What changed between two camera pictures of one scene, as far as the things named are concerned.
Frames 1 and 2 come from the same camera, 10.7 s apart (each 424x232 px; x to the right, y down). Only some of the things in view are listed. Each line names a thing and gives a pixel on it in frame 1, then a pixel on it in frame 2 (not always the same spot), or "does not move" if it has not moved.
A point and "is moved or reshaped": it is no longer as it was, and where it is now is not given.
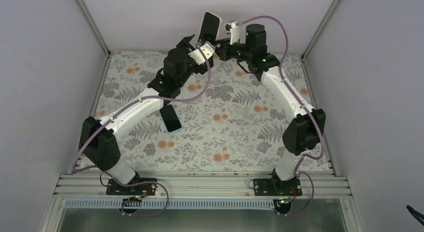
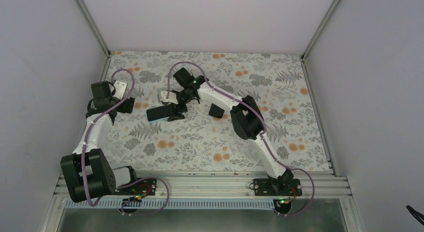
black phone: (170, 118) is moved or reshaped
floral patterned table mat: (232, 121) does not move
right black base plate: (275, 186) does not move
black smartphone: (209, 28) -> (216, 111)
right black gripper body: (227, 55) -> (183, 108)
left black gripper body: (203, 69) -> (124, 108)
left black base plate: (115, 188) does not move
